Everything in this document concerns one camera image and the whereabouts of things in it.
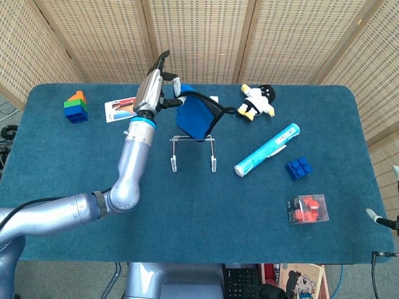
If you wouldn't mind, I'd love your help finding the blue and grey cloth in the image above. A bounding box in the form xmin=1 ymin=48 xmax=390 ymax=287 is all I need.
xmin=175 ymin=83 xmax=237 ymax=144

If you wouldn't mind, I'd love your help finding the green building block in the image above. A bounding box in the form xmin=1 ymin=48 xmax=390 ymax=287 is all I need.
xmin=64 ymin=98 xmax=88 ymax=112

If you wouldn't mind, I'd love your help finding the grey robot torso base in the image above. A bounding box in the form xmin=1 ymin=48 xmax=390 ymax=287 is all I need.
xmin=124 ymin=262 xmax=226 ymax=299

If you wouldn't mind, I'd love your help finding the illustrated picture card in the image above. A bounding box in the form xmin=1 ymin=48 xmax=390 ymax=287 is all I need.
xmin=104 ymin=97 xmax=138 ymax=123

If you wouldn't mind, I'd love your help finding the black cable with metal plug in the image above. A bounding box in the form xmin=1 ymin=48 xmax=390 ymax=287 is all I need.
xmin=370 ymin=250 xmax=399 ymax=299

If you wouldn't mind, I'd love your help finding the plush doll in white robe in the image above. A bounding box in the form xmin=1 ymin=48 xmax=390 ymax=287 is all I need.
xmin=236 ymin=83 xmax=277 ymax=123

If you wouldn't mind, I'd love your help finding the clear box with red pieces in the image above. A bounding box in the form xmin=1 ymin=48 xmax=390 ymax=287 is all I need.
xmin=286 ymin=194 xmax=330 ymax=225

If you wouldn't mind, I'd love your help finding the light blue wrap roll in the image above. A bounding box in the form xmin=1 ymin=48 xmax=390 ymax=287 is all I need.
xmin=234 ymin=123 xmax=301 ymax=178

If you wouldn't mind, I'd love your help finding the orange building block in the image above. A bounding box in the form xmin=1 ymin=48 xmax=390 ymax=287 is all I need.
xmin=67 ymin=90 xmax=87 ymax=103

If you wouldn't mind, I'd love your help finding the blue four-stud toy brick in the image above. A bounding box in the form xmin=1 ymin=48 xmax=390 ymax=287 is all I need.
xmin=284 ymin=157 xmax=313 ymax=181

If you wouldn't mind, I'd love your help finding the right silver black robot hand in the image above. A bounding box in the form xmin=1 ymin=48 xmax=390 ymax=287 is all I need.
xmin=365 ymin=165 xmax=399 ymax=236

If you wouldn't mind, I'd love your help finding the woven bamboo folding screen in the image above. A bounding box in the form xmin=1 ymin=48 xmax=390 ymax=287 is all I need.
xmin=0 ymin=0 xmax=399 ymax=225

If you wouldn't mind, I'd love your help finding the teal carpet table mat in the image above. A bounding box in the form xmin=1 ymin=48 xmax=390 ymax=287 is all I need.
xmin=0 ymin=83 xmax=394 ymax=265

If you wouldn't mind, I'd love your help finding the cartoon printed wooden board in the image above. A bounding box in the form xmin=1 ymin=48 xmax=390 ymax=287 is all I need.
xmin=279 ymin=263 xmax=327 ymax=299

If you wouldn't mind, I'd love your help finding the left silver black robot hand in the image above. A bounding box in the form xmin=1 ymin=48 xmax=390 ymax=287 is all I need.
xmin=133 ymin=50 xmax=185 ymax=116

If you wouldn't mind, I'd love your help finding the black keyboard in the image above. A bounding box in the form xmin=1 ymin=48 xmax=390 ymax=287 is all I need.
xmin=223 ymin=263 xmax=260 ymax=299

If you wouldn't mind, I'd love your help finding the blue cable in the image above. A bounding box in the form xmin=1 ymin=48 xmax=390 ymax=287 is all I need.
xmin=329 ymin=264 xmax=344 ymax=299

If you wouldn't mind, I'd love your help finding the black cable coil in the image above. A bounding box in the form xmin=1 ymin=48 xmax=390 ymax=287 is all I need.
xmin=0 ymin=124 xmax=19 ymax=140

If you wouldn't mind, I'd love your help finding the blue building block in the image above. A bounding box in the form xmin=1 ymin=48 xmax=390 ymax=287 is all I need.
xmin=64 ymin=107 xmax=89 ymax=125

